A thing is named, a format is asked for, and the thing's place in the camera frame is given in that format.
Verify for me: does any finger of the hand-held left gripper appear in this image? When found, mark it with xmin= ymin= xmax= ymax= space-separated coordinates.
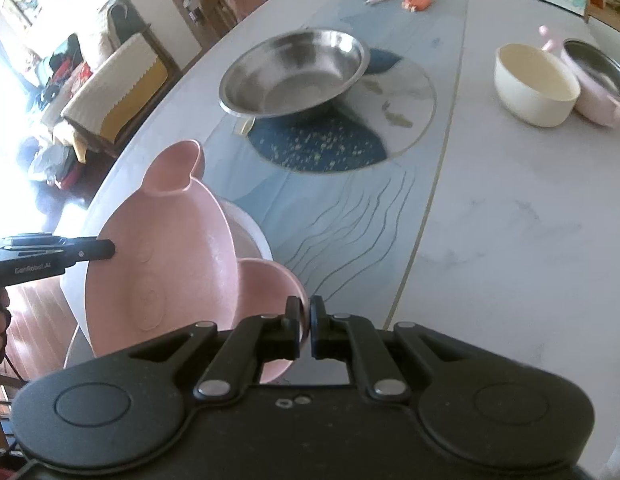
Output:
xmin=60 ymin=240 xmax=116 ymax=262
xmin=4 ymin=232 xmax=66 ymax=250

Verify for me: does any wooden chair with towel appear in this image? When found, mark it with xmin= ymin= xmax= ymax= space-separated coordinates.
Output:
xmin=197 ymin=0 xmax=272 ymax=51

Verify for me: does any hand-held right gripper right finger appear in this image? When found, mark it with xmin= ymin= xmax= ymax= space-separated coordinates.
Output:
xmin=311 ymin=296 xmax=478 ymax=403

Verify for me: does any pink pot with steel liner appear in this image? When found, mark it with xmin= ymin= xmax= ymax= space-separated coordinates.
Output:
xmin=539 ymin=25 xmax=620 ymax=127

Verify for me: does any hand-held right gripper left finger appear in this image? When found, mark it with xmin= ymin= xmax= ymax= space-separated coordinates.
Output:
xmin=131 ymin=296 xmax=302 ymax=398

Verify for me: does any pink bear-shaped plate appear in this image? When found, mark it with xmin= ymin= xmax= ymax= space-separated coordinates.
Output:
xmin=84 ymin=140 xmax=311 ymax=386

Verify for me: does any large white plate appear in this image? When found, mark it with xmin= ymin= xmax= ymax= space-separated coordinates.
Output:
xmin=60 ymin=199 xmax=273 ymax=361

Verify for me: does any yellow sofa with white cover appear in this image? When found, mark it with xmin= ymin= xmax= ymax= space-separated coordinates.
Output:
xmin=60 ymin=35 xmax=171 ymax=161

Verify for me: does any stainless steel bowl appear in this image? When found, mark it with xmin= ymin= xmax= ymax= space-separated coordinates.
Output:
xmin=219 ymin=29 xmax=371 ymax=117

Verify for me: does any cream bowl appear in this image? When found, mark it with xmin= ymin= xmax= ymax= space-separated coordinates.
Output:
xmin=494 ymin=43 xmax=582 ymax=128

